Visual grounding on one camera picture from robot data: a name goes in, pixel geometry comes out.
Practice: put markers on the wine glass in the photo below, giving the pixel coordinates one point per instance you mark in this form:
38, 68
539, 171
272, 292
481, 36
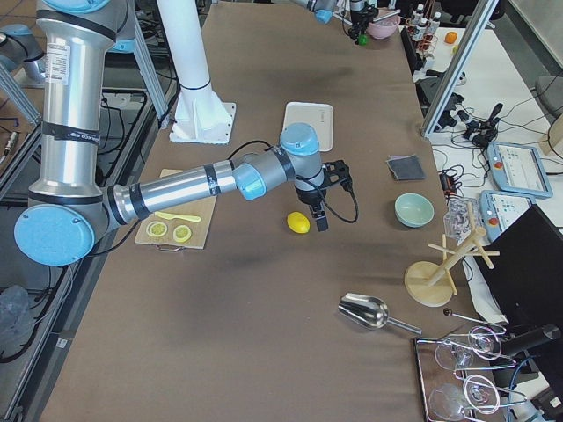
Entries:
466, 350
472, 400

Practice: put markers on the green bowl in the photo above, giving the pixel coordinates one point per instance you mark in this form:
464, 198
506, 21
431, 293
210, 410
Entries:
413, 210

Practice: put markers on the yellow lemon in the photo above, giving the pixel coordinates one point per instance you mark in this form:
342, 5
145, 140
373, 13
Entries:
298, 222

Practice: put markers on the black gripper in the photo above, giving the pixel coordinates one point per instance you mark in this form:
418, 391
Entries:
309, 197
357, 18

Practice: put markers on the clear plastic box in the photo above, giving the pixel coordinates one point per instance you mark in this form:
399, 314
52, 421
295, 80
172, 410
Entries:
457, 219

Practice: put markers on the wooden mug tree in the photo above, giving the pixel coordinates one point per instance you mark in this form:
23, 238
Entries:
431, 284

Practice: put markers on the wooden cutting board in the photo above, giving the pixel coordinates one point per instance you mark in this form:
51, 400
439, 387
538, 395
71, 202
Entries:
204, 208

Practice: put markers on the bottle rack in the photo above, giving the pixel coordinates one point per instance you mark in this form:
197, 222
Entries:
421, 28

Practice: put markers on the cream rabbit tray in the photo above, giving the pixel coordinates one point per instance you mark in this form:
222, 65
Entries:
317, 115

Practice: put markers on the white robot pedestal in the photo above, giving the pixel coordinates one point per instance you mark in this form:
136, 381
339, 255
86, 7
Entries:
200, 115

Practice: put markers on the pink bowl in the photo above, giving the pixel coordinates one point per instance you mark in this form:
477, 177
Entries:
384, 25

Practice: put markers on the grey folded cloth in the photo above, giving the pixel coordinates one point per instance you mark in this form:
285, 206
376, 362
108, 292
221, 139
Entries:
405, 168

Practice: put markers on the orange fruit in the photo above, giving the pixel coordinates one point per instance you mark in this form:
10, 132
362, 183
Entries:
450, 38

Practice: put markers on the lemon slice left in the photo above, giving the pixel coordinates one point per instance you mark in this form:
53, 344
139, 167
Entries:
156, 229

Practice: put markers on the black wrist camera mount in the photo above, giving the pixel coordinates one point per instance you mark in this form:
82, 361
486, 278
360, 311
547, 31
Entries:
337, 173

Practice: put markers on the aluminium frame post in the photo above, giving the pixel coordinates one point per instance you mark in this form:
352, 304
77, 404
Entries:
482, 14

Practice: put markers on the lemon slice right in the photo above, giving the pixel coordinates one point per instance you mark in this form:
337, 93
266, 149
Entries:
181, 233

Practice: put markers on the wine glass upper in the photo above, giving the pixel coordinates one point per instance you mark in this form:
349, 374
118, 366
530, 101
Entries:
466, 350

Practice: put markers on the lemon slice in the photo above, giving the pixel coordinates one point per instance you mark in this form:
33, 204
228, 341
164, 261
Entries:
156, 229
181, 233

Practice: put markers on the metal scoop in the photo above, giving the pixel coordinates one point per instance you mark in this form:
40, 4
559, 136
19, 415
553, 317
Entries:
371, 312

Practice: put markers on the wine glass lower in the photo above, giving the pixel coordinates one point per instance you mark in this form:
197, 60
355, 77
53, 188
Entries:
472, 400

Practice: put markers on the black glass rack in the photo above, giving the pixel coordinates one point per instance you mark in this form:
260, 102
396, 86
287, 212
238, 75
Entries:
503, 373

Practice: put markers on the teach pendant lower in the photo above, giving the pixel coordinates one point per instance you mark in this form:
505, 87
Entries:
500, 209

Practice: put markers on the teach pendant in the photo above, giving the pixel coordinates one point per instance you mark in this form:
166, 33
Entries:
518, 169
500, 209

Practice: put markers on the yellow plastic knife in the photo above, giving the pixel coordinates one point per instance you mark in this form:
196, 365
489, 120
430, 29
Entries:
173, 216

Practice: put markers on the teach pendant upper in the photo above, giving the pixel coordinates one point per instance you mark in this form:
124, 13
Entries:
518, 169

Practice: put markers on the black monitor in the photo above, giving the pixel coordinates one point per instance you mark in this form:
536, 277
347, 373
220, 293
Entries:
526, 281

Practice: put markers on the green lime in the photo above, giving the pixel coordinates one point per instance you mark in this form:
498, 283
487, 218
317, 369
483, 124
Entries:
362, 40

